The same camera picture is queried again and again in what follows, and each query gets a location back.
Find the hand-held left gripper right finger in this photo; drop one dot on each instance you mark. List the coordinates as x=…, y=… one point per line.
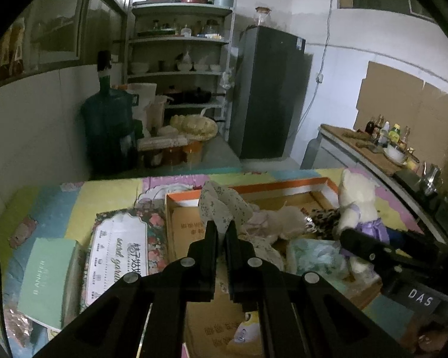
x=232, y=257

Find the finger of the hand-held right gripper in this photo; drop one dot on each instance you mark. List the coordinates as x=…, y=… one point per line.
x=362, y=246

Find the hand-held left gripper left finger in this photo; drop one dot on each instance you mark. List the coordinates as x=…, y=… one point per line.
x=209, y=253

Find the orange-edged cardboard box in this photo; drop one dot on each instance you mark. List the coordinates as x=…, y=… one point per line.
x=194, y=227

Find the white teddy bear purple dress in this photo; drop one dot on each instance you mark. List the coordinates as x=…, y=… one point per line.
x=356, y=197

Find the small-flower print cloth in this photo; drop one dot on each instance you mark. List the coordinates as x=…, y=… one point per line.
x=216, y=201

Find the green floral tissue packet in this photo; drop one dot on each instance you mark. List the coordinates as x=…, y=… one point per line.
x=310, y=255

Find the white patterned cloth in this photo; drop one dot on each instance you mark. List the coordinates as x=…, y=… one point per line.
x=267, y=250

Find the leopard print cloth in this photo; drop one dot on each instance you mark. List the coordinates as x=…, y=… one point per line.
x=323, y=222

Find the beige fluffy cloth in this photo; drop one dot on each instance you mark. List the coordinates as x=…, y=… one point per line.
x=283, y=220

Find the yellow white packet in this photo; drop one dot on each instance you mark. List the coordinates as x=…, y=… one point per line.
x=246, y=330

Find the metal kettle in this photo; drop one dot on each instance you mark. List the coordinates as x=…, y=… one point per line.
x=431, y=179

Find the large floral tissue pack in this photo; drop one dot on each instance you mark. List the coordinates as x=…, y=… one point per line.
x=115, y=253

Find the white bowl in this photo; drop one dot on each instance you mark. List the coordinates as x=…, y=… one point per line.
x=394, y=154

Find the kitchen counter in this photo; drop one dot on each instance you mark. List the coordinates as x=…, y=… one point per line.
x=358, y=149

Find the orange bucket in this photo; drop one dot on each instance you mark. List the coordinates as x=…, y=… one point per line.
x=194, y=152

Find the grey gas cylinder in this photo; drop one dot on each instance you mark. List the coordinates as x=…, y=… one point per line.
x=310, y=154

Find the row of condiment bottles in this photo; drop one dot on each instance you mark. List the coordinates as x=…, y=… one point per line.
x=388, y=132

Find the basket of yellow goods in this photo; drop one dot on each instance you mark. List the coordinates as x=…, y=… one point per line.
x=194, y=126

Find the light green booklet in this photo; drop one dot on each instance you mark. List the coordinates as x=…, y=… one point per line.
x=50, y=279

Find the large dark water jug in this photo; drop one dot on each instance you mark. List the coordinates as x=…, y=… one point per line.
x=108, y=126

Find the white sack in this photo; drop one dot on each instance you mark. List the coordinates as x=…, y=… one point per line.
x=143, y=100

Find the dark grey refrigerator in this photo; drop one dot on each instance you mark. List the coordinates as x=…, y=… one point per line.
x=268, y=93

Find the white metal shelf rack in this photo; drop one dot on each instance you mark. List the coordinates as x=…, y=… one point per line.
x=179, y=71

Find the glass jar with lid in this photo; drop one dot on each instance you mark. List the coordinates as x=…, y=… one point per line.
x=263, y=16

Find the framed glass window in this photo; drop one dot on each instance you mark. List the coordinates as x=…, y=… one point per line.
x=56, y=18

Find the cardboard sheet on wall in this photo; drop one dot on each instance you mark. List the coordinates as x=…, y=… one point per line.
x=395, y=93

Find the white wall socket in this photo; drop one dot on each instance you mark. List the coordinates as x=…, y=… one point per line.
x=321, y=78

